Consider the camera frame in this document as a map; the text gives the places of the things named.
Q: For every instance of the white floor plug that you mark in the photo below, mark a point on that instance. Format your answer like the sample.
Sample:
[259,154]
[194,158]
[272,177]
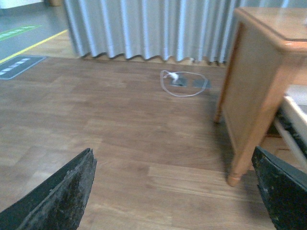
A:
[173,75]

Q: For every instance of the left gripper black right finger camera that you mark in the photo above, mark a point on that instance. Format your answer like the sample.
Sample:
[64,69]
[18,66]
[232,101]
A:
[283,189]

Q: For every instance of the grey pleated curtain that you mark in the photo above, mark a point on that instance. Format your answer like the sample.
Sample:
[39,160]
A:
[176,29]

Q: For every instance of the closed metal floor plate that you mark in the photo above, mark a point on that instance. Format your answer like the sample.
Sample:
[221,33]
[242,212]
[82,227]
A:
[199,83]

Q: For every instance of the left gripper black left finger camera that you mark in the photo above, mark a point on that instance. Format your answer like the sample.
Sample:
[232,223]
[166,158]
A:
[59,202]

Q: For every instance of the open metal floor socket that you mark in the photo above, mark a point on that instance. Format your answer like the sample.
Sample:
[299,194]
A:
[180,82]

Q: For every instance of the grey floor sign mat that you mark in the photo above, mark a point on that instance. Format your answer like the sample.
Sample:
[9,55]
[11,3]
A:
[17,65]

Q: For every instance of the wooden nightstand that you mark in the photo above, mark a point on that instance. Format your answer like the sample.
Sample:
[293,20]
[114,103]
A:
[269,50]

